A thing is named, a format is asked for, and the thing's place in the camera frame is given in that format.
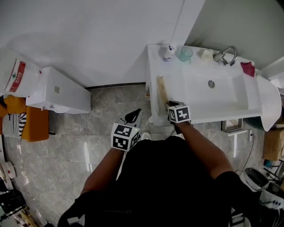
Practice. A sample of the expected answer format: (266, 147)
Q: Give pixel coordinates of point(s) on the water bottle with red label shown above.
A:
(20, 77)

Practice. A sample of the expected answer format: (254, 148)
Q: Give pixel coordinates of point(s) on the person's left forearm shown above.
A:
(102, 170)

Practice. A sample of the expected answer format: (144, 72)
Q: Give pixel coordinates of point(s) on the grey white machine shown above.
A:
(255, 179)

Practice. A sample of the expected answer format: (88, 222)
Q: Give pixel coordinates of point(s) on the green translucent cup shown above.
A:
(186, 54)

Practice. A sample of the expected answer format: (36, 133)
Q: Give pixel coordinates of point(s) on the large white freestanding basin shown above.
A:
(269, 104)

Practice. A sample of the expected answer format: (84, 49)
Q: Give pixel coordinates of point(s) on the white ceramic sink top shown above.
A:
(175, 73)

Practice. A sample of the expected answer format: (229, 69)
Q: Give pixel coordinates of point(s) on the person's black clothing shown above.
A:
(159, 181)

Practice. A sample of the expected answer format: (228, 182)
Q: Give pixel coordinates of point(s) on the red cloth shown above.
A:
(248, 69)

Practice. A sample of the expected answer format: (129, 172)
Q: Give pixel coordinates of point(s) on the cream cup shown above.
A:
(206, 55)

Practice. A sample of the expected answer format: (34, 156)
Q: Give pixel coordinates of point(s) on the black metal frame chair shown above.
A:
(275, 175)

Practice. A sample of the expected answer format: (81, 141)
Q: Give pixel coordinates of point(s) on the orange sofa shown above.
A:
(36, 124)

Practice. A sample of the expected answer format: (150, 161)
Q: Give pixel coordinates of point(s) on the chrome faucet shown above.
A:
(224, 56)

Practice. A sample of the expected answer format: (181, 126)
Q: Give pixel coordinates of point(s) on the teal blue container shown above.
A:
(267, 163)

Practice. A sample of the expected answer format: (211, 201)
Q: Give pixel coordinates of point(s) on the dark green pedestal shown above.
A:
(254, 123)

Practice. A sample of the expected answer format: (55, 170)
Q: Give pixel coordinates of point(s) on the white cooking pot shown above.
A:
(9, 170)

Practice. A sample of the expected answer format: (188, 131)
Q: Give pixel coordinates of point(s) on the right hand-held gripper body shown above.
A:
(179, 114)

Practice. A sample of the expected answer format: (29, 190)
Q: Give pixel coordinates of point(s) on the large cardboard box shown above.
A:
(274, 145)

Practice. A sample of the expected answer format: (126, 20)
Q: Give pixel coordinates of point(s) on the black white striped pillow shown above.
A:
(12, 126)

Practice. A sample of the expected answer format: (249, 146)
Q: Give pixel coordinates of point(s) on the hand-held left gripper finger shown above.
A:
(139, 122)
(124, 118)

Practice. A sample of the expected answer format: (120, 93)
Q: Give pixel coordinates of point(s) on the white open drawer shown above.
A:
(233, 129)

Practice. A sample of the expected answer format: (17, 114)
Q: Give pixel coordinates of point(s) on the white power strip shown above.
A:
(251, 135)

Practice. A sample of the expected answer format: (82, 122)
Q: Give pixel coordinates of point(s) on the white soap dispenser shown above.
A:
(169, 53)

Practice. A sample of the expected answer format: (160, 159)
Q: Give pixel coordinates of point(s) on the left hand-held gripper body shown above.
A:
(124, 137)

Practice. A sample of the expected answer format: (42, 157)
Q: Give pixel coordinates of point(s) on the person's left white shoe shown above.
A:
(146, 135)

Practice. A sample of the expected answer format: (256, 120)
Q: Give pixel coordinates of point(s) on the white furniture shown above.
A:
(275, 71)

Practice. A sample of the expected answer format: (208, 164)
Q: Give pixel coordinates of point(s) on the person's right forearm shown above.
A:
(204, 150)

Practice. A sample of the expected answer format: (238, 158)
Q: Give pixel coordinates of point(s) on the white water dispenser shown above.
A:
(64, 93)

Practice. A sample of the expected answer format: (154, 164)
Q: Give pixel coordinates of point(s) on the metal sink drain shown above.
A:
(211, 84)

